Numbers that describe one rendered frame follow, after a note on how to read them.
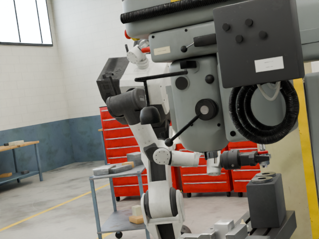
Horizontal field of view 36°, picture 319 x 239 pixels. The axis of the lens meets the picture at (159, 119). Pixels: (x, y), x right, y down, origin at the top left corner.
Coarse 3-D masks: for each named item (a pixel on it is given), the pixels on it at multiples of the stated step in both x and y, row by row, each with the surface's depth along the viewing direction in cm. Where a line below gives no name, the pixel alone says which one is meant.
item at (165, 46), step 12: (204, 24) 153; (156, 36) 160; (168, 36) 158; (180, 36) 156; (192, 36) 155; (156, 48) 161; (168, 48) 159; (192, 48) 155; (204, 48) 153; (216, 48) 152; (156, 60) 162; (168, 60) 161
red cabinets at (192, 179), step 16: (112, 128) 720; (128, 128) 710; (112, 144) 723; (128, 144) 713; (176, 144) 712; (240, 144) 635; (256, 144) 622; (112, 160) 725; (128, 176) 718; (144, 176) 709; (176, 176) 698; (192, 176) 680; (208, 176) 668; (224, 176) 657; (240, 176) 641; (128, 192) 721; (144, 192) 711; (192, 192) 684; (240, 192) 649
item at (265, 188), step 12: (252, 180) 208; (264, 180) 204; (276, 180) 207; (252, 192) 205; (264, 192) 203; (276, 192) 203; (252, 204) 205; (264, 204) 203; (276, 204) 201; (252, 216) 206; (264, 216) 204; (276, 216) 202
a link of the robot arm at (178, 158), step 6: (162, 144) 219; (174, 156) 220; (180, 156) 220; (186, 156) 221; (192, 156) 221; (168, 162) 219; (174, 162) 220; (180, 162) 220; (186, 162) 221; (192, 162) 221
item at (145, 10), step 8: (184, 0) 150; (192, 0) 149; (200, 0) 147; (208, 0) 146; (216, 0) 146; (224, 0) 145; (152, 8) 155; (160, 8) 153; (168, 8) 152; (176, 8) 151; (184, 8) 150; (192, 8) 150; (120, 16) 160; (128, 16) 159; (136, 16) 158; (144, 16) 157; (152, 16) 156
